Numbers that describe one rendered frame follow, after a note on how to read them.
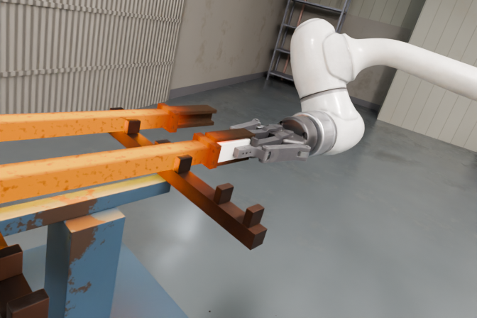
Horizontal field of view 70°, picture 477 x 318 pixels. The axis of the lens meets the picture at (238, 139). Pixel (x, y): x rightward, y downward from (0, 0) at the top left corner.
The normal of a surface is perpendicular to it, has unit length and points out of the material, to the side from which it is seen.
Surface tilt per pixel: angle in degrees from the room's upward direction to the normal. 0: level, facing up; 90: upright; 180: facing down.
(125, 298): 0
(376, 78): 90
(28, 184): 90
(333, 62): 71
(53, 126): 90
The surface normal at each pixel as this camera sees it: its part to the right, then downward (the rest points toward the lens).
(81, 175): 0.69, 0.41
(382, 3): -0.39, 0.24
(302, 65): -0.69, 0.09
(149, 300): 0.24, -0.91
